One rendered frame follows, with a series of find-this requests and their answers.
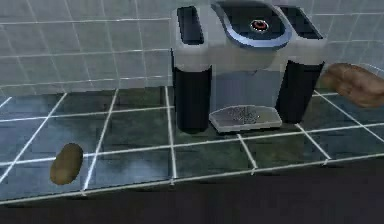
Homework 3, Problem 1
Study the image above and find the silver and black coffee maker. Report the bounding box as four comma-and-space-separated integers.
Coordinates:
170, 0, 327, 135

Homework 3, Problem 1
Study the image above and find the brown potato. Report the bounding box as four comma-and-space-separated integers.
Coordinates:
49, 142, 85, 186

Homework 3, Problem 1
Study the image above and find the brown bread loaf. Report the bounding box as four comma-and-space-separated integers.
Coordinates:
320, 62, 384, 109

